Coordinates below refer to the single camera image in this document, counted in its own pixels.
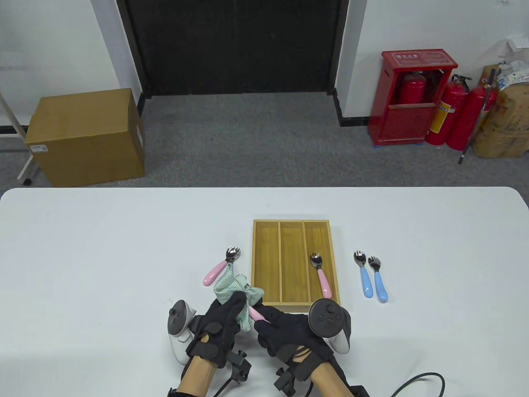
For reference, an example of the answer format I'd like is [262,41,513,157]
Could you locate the person's left hand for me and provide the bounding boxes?
[186,291,248,369]

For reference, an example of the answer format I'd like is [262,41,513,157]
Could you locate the person's right hand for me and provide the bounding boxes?
[253,306,336,382]

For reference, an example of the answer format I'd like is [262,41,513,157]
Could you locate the green fish scale cleaning cloth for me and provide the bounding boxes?
[213,265,265,333]

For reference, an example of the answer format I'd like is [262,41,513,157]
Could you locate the black white handheld controller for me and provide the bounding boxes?
[308,299,353,355]
[167,300,198,365]

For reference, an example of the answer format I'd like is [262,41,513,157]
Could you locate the person's left forearm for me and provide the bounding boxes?
[178,356,219,397]

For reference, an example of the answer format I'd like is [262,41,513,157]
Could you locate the wooden three-compartment tray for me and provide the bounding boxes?
[251,219,341,313]

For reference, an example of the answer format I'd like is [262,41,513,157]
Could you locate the brown cardboard box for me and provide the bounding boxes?
[25,88,146,187]

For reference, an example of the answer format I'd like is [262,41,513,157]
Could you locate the red fire extinguisher cabinet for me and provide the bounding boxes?
[368,50,458,146]

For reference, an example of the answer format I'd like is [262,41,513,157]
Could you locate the white stand with caster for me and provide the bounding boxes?
[0,91,34,186]

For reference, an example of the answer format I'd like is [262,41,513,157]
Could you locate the thin black stick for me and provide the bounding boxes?
[458,68,496,165]

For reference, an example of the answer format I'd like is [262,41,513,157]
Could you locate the red extinguisher yellow label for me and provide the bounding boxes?
[426,74,472,146]

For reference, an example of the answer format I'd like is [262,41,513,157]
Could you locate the red extinguisher inside cabinet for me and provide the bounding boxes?
[399,71,427,105]

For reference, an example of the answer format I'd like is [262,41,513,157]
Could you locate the plain red fire extinguisher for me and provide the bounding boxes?
[446,85,498,151]

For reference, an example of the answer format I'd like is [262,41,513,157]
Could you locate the black double door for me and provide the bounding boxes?
[117,0,350,98]

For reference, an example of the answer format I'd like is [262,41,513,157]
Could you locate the worn brown carton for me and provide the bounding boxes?
[472,64,529,158]

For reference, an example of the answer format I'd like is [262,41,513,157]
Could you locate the white plastic bags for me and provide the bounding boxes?
[496,36,529,89]

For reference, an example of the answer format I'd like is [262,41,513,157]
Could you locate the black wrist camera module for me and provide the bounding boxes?
[274,364,302,395]
[225,349,253,383]

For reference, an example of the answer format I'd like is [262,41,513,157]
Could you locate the thin black cable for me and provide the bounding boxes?
[388,372,446,397]

